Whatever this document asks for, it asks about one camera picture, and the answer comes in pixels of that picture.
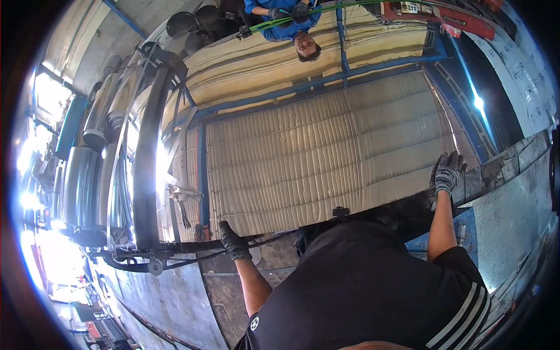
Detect person's left hand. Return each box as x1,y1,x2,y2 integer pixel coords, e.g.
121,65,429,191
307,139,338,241
218,220,253,261

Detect person's right hand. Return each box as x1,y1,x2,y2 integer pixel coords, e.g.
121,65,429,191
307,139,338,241
429,151,468,197

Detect person's right fingers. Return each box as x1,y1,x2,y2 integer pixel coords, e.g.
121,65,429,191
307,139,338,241
436,151,468,176

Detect person's left fingers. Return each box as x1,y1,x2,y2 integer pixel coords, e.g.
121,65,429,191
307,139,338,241
218,220,239,244

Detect beige ribbed insulation panel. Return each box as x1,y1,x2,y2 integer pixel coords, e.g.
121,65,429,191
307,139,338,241
205,70,458,239

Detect grey perforated metal sheet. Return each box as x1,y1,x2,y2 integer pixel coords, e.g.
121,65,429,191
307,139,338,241
463,164,553,291

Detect curved grey steel sheet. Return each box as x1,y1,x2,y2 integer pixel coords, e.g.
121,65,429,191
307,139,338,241
94,256,230,350

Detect red machine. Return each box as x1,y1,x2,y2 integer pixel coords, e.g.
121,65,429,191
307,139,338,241
380,0,497,41

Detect person's body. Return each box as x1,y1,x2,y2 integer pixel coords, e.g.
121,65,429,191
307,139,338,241
234,217,492,350

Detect row of shiny metal coils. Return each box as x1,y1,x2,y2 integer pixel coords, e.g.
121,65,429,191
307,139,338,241
52,55,132,248

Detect stack of beige insulation panels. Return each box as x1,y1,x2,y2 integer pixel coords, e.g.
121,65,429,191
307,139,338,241
161,3,443,136

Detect black machine frame with rollers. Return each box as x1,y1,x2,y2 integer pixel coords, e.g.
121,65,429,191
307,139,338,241
85,41,228,276

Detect blue metal frame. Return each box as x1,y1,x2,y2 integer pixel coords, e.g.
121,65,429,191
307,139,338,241
162,0,495,239

